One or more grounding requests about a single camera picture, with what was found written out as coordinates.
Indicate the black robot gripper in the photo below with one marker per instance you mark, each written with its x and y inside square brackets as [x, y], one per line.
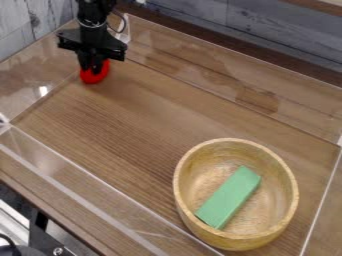
[91, 36]

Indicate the red plush strawberry toy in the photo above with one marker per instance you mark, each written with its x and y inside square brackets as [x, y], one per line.
[91, 78]

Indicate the round wooden bowl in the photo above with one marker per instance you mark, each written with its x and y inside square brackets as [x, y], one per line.
[203, 168]

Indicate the green rectangular block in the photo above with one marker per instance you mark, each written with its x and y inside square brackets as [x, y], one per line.
[222, 205]

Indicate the black metal stand base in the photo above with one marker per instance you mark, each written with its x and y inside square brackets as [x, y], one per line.
[51, 239]

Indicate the clear acrylic corner bracket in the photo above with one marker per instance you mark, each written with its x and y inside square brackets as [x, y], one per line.
[119, 27]

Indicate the clear acrylic enclosure wall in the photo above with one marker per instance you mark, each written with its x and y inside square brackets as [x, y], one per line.
[88, 151]

